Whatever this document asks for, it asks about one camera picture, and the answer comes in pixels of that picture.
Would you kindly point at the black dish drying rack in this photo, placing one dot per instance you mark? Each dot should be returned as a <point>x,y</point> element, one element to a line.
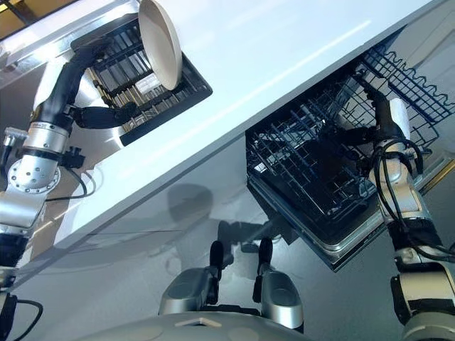
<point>177,103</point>

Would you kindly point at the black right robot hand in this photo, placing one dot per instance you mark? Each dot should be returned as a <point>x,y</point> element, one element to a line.
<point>385,120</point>

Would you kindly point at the silver robot leg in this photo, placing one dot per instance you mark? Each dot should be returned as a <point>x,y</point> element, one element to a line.
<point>188,287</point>
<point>281,295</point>

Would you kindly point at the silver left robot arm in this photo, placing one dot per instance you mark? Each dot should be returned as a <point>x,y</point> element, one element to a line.
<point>33,177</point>

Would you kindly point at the silver right robot leg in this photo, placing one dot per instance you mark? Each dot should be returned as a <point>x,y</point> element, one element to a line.
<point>281,295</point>

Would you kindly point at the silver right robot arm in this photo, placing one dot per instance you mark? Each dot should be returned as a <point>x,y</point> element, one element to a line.
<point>412,202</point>

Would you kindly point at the stainless steel sink surround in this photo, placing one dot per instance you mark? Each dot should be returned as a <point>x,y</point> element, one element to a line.
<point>110,151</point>

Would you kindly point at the steel dishwasher door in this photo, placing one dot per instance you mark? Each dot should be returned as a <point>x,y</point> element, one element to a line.
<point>332,247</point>

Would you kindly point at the silver left robot leg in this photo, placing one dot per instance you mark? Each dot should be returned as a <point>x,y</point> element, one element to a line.
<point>188,287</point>

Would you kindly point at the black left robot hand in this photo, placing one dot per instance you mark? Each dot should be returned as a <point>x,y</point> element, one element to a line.
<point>64,92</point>

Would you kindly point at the silver robot torso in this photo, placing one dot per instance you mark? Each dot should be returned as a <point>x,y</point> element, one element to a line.
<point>142,330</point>

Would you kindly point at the beige round plate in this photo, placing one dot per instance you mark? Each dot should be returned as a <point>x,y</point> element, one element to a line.
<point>160,46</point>

